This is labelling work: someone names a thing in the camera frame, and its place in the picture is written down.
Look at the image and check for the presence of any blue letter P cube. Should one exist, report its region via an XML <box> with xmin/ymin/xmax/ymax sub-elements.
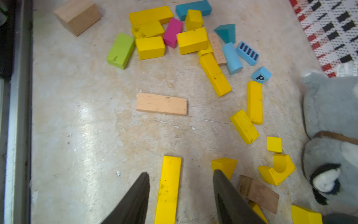
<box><xmin>251</xmin><ymin>66</ymin><xmax>272</xmax><ymax>84</ymax></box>

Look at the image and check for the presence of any natural wood cube block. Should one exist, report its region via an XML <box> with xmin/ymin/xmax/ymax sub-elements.
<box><xmin>53</xmin><ymin>0</ymin><xmax>102</xmax><ymax>36</ymax></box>

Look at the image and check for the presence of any grey husky plush toy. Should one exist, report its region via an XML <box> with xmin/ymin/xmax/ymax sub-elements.
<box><xmin>302</xmin><ymin>72</ymin><xmax>358</xmax><ymax>207</ymax></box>

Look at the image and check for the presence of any lime green block left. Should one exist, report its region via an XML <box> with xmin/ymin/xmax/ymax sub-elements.
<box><xmin>106</xmin><ymin>33</ymin><xmax>135</xmax><ymax>70</ymax></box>

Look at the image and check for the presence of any light blue cylinder block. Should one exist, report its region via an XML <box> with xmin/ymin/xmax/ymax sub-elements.
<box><xmin>222</xmin><ymin>43</ymin><xmax>243</xmax><ymax>75</ymax></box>

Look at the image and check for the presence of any teal triangular block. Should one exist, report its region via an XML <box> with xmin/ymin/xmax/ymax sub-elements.
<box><xmin>214</xmin><ymin>24</ymin><xmax>236</xmax><ymax>43</ymax></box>

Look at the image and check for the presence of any small yellow cube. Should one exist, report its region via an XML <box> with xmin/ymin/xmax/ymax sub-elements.
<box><xmin>267</xmin><ymin>136</ymin><xmax>282</xmax><ymax>154</ymax></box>

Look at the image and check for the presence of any long yellow diagonal block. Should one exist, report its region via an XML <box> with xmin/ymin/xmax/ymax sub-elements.
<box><xmin>154</xmin><ymin>156</ymin><xmax>182</xmax><ymax>224</ymax></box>

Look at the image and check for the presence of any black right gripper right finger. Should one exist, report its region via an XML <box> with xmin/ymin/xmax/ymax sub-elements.
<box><xmin>213</xmin><ymin>169</ymin><xmax>264</xmax><ymax>224</ymax></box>

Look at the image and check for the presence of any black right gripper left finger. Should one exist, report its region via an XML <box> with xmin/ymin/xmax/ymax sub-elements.
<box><xmin>102</xmin><ymin>172</ymin><xmax>150</xmax><ymax>224</ymax></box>

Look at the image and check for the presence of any dark brown wood block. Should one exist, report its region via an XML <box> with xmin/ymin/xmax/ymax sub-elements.
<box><xmin>237</xmin><ymin>175</ymin><xmax>280</xmax><ymax>214</ymax></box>

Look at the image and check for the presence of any magenta block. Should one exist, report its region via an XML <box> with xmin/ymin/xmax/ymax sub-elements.
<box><xmin>163</xmin><ymin>18</ymin><xmax>183</xmax><ymax>49</ymax></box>

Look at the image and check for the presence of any long yellow block near husky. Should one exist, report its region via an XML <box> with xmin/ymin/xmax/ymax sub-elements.
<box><xmin>247</xmin><ymin>81</ymin><xmax>263</xmax><ymax>125</ymax></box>

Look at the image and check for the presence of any yellow triangular block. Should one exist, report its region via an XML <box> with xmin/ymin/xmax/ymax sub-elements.
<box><xmin>211</xmin><ymin>158</ymin><xmax>238</xmax><ymax>180</ymax></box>

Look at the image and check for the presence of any long natural wood block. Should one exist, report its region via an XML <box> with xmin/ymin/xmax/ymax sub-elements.
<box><xmin>136</xmin><ymin>92</ymin><xmax>188</xmax><ymax>116</ymax></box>

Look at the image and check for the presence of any short yellow block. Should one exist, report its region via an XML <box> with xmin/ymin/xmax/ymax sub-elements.
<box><xmin>230</xmin><ymin>110</ymin><xmax>259</xmax><ymax>144</ymax></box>

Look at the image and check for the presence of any blue striped block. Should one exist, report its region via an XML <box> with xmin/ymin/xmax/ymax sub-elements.
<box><xmin>236</xmin><ymin>41</ymin><xmax>259</xmax><ymax>66</ymax></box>

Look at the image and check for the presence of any yellow arch block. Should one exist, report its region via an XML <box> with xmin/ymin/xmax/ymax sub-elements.
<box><xmin>258</xmin><ymin>154</ymin><xmax>296</xmax><ymax>186</ymax></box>

